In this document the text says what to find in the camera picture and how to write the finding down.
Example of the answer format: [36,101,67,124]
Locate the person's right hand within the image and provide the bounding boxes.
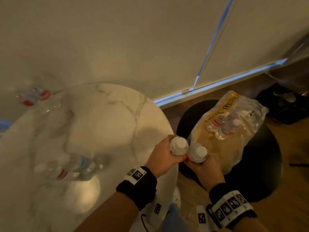
[184,156,225,192]

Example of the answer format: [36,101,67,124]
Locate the person's left hand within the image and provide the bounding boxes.
[145,135,189,179]

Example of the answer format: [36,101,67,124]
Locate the clear water bottle white cap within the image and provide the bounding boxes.
[170,136,189,156]
[188,143,208,164]

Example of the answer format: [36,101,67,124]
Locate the person's left forearm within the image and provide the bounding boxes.
[74,191,140,232]

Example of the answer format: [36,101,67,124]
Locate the person's right forearm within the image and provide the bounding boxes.
[232,215,269,232]

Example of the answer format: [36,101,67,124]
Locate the torn plastic bottle pack wrap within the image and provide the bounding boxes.
[188,90,269,175]

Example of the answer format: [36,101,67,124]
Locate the black left wristband with markers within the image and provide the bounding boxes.
[116,166,158,211]

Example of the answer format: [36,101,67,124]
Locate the black wristband with markers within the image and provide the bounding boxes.
[116,166,158,211]
[206,183,258,230]

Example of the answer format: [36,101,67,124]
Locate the water bottle red blue label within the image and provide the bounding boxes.
[207,113,242,137]

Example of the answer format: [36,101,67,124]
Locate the black right wristband with markers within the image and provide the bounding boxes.
[206,183,258,230]

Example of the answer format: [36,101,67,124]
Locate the person's blue jeans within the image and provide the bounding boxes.
[161,203,191,232]

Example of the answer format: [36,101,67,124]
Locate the round black stool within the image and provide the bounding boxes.
[176,100,283,203]

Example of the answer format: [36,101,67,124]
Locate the black bag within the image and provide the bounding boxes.
[255,82,309,125]

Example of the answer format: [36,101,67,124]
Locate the clear plastic sheet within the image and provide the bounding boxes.
[265,34,309,94]

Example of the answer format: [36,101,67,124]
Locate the white strap with marker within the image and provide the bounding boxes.
[135,187,181,232]
[196,205,213,232]

